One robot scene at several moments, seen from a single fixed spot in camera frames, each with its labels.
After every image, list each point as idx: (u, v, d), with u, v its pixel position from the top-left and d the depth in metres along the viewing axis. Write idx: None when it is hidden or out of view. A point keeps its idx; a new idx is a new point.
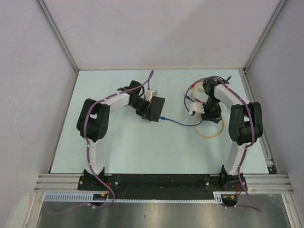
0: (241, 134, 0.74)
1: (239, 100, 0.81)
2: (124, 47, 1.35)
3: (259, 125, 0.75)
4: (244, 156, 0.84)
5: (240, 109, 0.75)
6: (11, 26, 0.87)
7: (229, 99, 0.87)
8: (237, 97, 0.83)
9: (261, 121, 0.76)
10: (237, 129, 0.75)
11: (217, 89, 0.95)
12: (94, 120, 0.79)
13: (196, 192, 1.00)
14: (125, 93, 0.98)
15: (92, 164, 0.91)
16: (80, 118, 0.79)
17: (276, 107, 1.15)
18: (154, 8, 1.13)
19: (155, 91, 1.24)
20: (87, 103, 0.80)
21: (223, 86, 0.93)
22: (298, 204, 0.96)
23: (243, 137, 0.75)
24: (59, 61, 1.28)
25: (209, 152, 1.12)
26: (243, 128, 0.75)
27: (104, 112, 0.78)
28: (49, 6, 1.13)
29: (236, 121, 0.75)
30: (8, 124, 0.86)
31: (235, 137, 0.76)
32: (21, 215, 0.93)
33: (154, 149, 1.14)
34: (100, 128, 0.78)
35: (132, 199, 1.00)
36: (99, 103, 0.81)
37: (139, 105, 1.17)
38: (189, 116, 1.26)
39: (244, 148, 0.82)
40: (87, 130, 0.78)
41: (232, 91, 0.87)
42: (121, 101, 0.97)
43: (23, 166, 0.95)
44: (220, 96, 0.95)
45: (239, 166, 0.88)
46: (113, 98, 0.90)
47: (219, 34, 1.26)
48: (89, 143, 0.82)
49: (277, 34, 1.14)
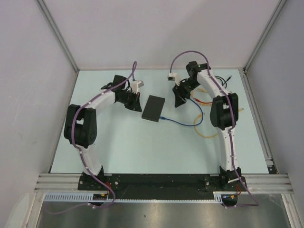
0: (222, 121, 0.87)
1: (220, 91, 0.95)
2: (124, 47, 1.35)
3: (236, 113, 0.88)
4: (232, 142, 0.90)
5: (221, 100, 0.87)
6: (11, 26, 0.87)
7: (210, 87, 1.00)
8: (217, 88, 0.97)
9: (237, 109, 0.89)
10: (218, 117, 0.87)
11: (201, 76, 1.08)
12: (81, 126, 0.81)
13: (196, 193, 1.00)
14: (109, 90, 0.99)
15: (89, 167, 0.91)
16: (67, 126, 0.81)
17: (276, 107, 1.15)
18: (154, 8, 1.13)
19: (141, 81, 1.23)
20: (71, 109, 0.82)
21: (207, 75, 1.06)
22: (298, 204, 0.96)
23: (224, 123, 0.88)
24: (59, 61, 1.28)
25: (208, 152, 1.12)
26: (223, 116, 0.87)
27: (90, 117, 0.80)
28: (49, 6, 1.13)
29: (218, 111, 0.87)
30: (8, 124, 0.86)
31: (217, 123, 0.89)
32: (21, 215, 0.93)
33: (154, 148, 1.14)
34: (89, 135, 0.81)
35: (132, 199, 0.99)
36: (83, 109, 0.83)
37: (127, 99, 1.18)
38: (188, 116, 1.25)
39: (228, 134, 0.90)
40: (75, 138, 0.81)
41: (214, 81, 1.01)
42: (107, 100, 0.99)
43: (23, 166, 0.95)
44: (202, 82, 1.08)
45: (232, 156, 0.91)
46: (97, 99, 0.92)
47: (219, 34, 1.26)
48: (80, 150, 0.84)
49: (277, 34, 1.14)
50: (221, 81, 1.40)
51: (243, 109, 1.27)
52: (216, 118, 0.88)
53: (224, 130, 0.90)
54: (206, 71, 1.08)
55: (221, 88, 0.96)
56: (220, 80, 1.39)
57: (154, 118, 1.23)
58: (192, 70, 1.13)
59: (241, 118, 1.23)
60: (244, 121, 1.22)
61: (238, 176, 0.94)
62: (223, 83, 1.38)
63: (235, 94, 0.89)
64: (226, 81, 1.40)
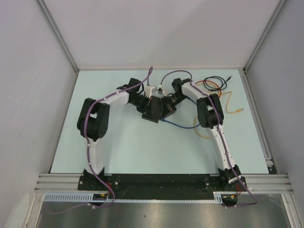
0: (209, 121, 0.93)
1: (202, 94, 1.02)
2: (124, 47, 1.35)
3: (220, 110, 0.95)
4: (223, 139, 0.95)
5: (204, 102, 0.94)
6: (11, 26, 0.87)
7: (193, 93, 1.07)
8: (199, 92, 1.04)
9: (221, 109, 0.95)
10: (205, 118, 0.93)
11: (184, 87, 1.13)
12: (94, 119, 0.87)
13: (196, 193, 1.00)
14: (124, 91, 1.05)
15: (92, 164, 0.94)
16: (81, 118, 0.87)
17: (275, 107, 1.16)
18: (155, 9, 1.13)
19: (155, 87, 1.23)
20: (88, 103, 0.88)
21: (188, 83, 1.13)
22: (298, 204, 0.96)
23: (212, 122, 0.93)
24: (59, 61, 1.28)
25: (208, 152, 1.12)
26: (209, 117, 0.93)
27: (103, 111, 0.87)
28: (48, 6, 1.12)
29: (204, 112, 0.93)
30: (9, 124, 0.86)
31: (206, 124, 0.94)
32: (21, 215, 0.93)
33: (154, 149, 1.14)
34: (99, 128, 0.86)
35: (131, 199, 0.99)
36: (98, 103, 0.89)
37: (139, 102, 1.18)
38: (188, 116, 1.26)
39: (217, 130, 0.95)
40: (87, 129, 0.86)
41: (196, 87, 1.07)
42: (120, 100, 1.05)
43: (23, 166, 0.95)
44: (186, 93, 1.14)
45: (226, 153, 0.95)
46: (112, 97, 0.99)
47: (219, 34, 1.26)
48: (89, 142, 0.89)
49: (276, 35, 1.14)
50: (221, 81, 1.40)
51: (242, 109, 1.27)
52: (204, 119, 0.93)
53: (213, 128, 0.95)
54: (188, 82, 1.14)
55: (202, 91, 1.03)
56: (220, 80, 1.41)
57: (153, 120, 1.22)
58: (177, 85, 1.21)
59: (241, 119, 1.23)
60: (244, 121, 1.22)
61: (236, 176, 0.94)
62: (223, 83, 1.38)
63: (215, 93, 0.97)
64: (226, 81, 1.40)
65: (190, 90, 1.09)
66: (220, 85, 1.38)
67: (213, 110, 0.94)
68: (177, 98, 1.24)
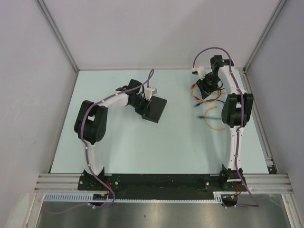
0: (232, 119, 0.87)
1: (236, 90, 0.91)
2: (124, 47, 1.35)
3: (248, 112, 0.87)
4: (238, 141, 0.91)
5: (234, 99, 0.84)
6: (11, 26, 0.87)
7: (228, 83, 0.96)
8: (235, 85, 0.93)
9: (250, 110, 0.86)
10: (229, 115, 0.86)
11: (222, 71, 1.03)
12: (91, 122, 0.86)
13: (196, 193, 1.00)
14: (124, 93, 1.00)
15: (91, 166, 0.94)
16: (78, 120, 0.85)
17: (276, 107, 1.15)
18: (155, 9, 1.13)
19: (155, 89, 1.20)
20: (85, 105, 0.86)
21: (227, 70, 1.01)
22: (298, 204, 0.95)
23: (234, 122, 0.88)
24: (59, 61, 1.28)
25: (211, 148, 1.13)
26: (234, 115, 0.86)
27: (101, 115, 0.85)
28: (48, 6, 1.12)
29: (229, 110, 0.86)
30: (8, 124, 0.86)
31: (228, 121, 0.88)
32: (21, 215, 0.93)
33: (154, 149, 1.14)
34: (97, 131, 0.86)
35: (132, 199, 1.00)
36: (95, 106, 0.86)
37: (139, 104, 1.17)
38: (188, 116, 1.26)
39: (235, 131, 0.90)
40: (84, 132, 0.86)
41: (234, 78, 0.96)
42: (119, 102, 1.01)
43: (23, 166, 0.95)
44: (222, 78, 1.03)
45: (236, 155, 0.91)
46: (111, 99, 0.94)
47: (218, 35, 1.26)
48: (87, 146, 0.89)
49: (276, 34, 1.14)
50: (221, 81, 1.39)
51: None
52: (228, 117, 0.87)
53: (233, 128, 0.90)
54: (227, 66, 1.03)
55: (239, 86, 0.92)
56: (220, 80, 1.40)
57: (154, 120, 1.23)
58: (215, 63, 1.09)
59: None
60: None
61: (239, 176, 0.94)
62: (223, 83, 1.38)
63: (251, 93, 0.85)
64: None
65: (225, 77, 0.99)
66: (220, 85, 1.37)
67: (240, 109, 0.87)
68: (212, 80, 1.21)
